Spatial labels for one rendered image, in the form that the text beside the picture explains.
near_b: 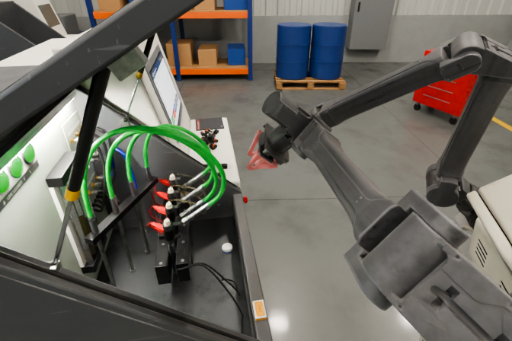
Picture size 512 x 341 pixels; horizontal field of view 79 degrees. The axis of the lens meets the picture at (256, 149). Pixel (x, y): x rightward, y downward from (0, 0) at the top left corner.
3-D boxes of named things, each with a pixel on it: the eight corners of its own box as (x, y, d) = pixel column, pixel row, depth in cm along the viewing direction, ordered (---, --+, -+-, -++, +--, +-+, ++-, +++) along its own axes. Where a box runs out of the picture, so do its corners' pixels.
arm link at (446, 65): (488, 71, 60) (481, 47, 67) (475, 46, 58) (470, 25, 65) (309, 142, 88) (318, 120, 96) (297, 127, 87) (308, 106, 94)
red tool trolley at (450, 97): (409, 109, 464) (424, 49, 422) (429, 104, 482) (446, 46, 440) (453, 126, 410) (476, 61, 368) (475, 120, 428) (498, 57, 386)
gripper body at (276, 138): (260, 154, 73) (283, 137, 69) (261, 125, 80) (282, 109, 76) (280, 167, 76) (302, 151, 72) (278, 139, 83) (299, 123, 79)
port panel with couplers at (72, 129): (99, 208, 106) (73, 125, 91) (88, 208, 106) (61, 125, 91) (108, 186, 118) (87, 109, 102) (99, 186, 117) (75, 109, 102)
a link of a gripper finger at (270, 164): (237, 169, 77) (264, 149, 72) (239, 149, 82) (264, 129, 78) (257, 181, 80) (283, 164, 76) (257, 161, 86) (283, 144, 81)
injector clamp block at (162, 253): (193, 294, 102) (188, 262, 94) (161, 299, 100) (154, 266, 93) (193, 223, 131) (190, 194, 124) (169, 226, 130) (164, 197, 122)
